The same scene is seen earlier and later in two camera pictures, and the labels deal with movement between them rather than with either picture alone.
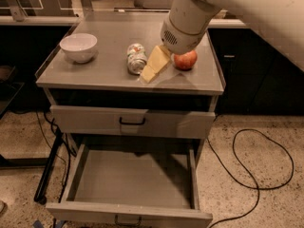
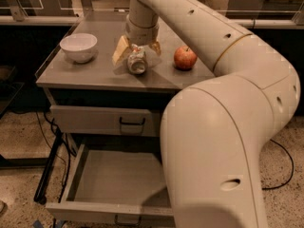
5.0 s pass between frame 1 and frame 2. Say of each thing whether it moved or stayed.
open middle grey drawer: stayed
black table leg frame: stayed
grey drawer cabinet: stayed
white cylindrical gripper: moved
